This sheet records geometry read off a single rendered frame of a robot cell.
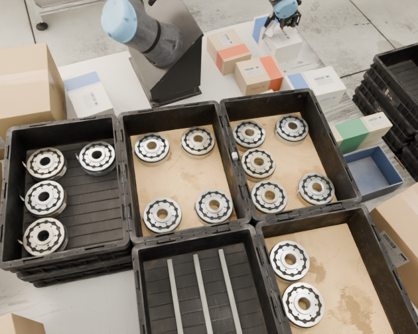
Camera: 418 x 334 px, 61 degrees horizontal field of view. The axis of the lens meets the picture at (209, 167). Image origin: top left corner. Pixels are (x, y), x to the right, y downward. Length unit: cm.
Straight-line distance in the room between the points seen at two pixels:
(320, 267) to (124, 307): 54
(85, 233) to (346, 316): 69
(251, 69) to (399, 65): 94
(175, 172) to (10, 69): 63
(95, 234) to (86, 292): 18
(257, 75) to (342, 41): 161
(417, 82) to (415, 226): 109
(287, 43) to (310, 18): 154
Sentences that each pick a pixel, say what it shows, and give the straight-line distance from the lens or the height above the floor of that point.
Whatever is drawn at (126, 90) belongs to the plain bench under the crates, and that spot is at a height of 70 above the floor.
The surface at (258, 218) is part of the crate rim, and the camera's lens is 90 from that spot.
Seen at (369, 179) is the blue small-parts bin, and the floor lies 70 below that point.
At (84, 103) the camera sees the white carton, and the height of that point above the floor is 79.
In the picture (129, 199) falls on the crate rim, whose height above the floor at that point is 93.
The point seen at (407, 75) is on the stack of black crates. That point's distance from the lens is 209.
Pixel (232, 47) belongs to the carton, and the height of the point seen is 77.
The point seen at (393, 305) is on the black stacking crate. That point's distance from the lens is 101.
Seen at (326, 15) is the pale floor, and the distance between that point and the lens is 313.
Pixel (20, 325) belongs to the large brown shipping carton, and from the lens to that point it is 98.
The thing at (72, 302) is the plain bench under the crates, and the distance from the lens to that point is 111.
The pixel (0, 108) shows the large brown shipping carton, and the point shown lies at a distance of 123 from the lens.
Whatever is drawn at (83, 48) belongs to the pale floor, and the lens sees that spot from 273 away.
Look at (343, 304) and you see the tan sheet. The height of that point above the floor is 83.
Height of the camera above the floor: 175
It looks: 60 degrees down
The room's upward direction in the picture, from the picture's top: 5 degrees clockwise
